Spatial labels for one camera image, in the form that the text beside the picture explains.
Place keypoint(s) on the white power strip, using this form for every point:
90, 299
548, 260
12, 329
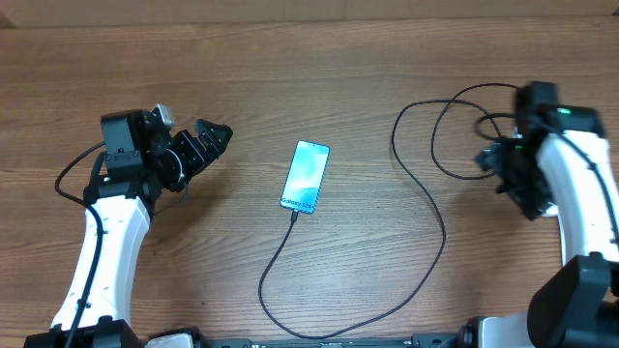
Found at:
551, 210

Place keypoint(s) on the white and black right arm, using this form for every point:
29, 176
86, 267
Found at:
558, 157

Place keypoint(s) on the Galaxy S24+ smartphone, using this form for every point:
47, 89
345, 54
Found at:
305, 176

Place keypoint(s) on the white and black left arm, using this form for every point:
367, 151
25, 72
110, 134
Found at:
140, 157

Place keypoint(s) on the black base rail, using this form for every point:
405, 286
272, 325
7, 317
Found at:
417, 340

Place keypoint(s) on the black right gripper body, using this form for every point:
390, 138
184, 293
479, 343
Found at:
517, 175

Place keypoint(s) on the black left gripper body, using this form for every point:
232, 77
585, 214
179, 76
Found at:
185, 159

